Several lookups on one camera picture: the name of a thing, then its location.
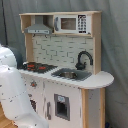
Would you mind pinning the black toy faucet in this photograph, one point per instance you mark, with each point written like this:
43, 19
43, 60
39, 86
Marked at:
81, 64

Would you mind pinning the grey toy sink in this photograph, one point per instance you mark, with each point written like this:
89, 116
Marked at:
81, 75

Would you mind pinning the white toy microwave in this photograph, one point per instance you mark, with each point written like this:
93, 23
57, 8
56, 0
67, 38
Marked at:
74, 24

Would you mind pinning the wooden toy kitchen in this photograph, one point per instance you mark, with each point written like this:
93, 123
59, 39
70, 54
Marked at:
61, 50

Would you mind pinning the right red stove knob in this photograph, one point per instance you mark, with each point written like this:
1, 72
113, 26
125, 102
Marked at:
33, 84

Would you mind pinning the small metal pot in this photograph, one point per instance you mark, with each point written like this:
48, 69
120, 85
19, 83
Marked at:
70, 75

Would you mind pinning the black toy stovetop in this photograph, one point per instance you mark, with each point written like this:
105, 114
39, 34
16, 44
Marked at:
37, 67

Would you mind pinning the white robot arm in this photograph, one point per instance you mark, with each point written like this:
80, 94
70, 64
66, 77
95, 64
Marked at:
13, 94

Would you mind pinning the white cabinet door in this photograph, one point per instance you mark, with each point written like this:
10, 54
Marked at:
63, 106

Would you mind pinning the grey range hood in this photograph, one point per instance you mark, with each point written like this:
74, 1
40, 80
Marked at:
39, 27

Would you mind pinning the white oven door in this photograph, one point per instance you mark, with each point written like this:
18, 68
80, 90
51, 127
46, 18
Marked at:
33, 103

